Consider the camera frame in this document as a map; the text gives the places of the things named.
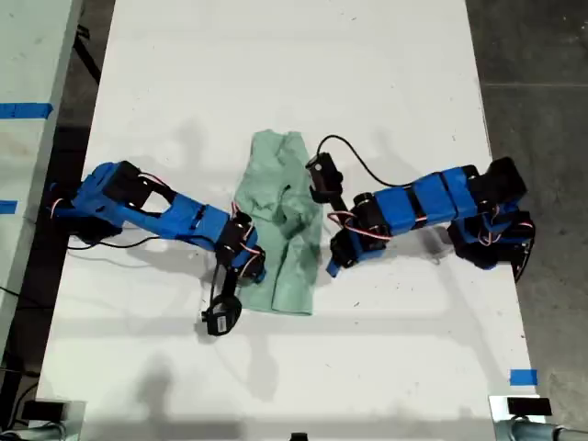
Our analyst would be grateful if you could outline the pale green T-shirt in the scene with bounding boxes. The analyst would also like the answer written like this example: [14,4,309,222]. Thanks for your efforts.
[232,130,322,317]

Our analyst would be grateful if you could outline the grey metal tube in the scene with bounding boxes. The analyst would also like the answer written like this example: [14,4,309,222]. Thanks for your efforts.
[494,420,588,441]
[0,422,65,441]

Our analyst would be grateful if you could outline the black metal strut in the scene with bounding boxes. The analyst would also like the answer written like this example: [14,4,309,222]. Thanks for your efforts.
[73,22,103,86]

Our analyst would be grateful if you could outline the white side table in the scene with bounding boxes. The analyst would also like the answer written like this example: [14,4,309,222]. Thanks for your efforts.
[0,0,84,364]

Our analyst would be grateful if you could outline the black camera box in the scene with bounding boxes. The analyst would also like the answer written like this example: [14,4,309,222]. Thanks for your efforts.
[306,153,345,203]
[200,293,243,338]

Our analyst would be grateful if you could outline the black power cable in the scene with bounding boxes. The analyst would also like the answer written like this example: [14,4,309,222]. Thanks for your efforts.
[513,229,537,284]

